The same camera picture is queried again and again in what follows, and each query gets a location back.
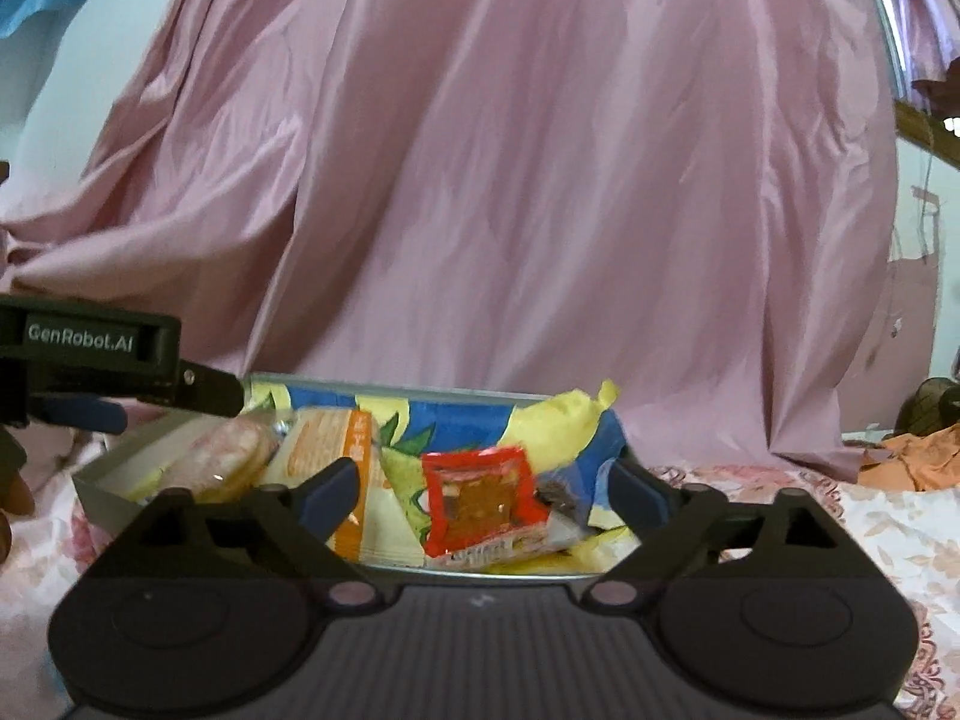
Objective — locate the red snack packet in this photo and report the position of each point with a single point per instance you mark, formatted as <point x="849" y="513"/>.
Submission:
<point x="480" y="499"/>

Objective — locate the pink satin sheet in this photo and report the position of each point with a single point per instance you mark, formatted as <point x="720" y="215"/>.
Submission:
<point x="487" y="165"/>

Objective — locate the orange cloth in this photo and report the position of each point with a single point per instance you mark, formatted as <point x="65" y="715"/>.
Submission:
<point x="919" y="461"/>

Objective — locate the floral bedsheet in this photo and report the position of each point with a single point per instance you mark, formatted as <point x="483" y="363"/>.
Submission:
<point x="885" y="532"/>

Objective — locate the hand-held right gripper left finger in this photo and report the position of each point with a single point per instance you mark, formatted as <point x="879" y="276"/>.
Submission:
<point x="334" y="489"/>

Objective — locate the pink hanging cloth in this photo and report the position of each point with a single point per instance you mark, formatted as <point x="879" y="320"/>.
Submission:
<point x="896" y="330"/>

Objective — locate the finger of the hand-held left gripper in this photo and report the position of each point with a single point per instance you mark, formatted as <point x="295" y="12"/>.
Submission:
<point x="82" y="414"/>
<point x="214" y="391"/>

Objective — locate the pink window curtain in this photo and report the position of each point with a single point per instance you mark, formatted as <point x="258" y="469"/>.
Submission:
<point x="926" y="7"/>

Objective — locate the grey cardboard box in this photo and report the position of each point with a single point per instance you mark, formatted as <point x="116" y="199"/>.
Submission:
<point x="101" y="491"/>

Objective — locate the dark brown woven object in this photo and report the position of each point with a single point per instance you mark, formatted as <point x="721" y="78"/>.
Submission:
<point x="926" y="409"/>

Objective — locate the person's left hand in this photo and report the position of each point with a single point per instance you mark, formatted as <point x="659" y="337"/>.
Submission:
<point x="16" y="499"/>

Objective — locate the wooden window frame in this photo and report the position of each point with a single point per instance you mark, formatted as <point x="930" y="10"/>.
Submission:
<point x="926" y="129"/>

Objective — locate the round pastry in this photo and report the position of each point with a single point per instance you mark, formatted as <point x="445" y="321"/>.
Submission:
<point x="217" y="457"/>

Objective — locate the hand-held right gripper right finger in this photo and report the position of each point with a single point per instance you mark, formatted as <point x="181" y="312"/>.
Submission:
<point x="634" y="492"/>

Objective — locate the colourful plastic bag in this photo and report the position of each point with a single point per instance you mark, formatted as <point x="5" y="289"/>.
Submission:
<point x="480" y="420"/>

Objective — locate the orange white bread packet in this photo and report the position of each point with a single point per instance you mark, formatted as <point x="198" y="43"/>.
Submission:
<point x="322" y="442"/>

